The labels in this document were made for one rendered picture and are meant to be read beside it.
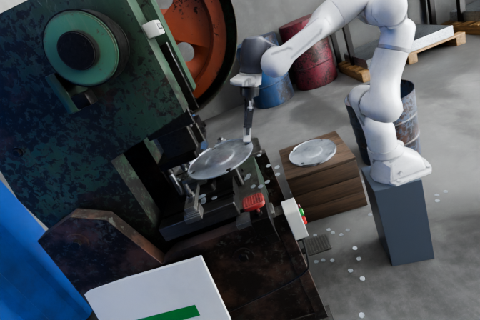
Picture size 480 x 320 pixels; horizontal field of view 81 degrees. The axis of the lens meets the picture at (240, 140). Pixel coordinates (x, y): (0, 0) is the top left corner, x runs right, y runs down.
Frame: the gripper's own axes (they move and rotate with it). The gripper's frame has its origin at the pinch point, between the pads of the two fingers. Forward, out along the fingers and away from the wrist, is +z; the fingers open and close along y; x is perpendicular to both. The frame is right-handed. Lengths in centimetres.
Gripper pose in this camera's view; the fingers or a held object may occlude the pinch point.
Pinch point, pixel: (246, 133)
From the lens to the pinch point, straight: 118.4
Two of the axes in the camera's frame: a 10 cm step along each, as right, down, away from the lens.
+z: -0.5, 9.2, 3.8
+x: -10.0, -0.1, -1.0
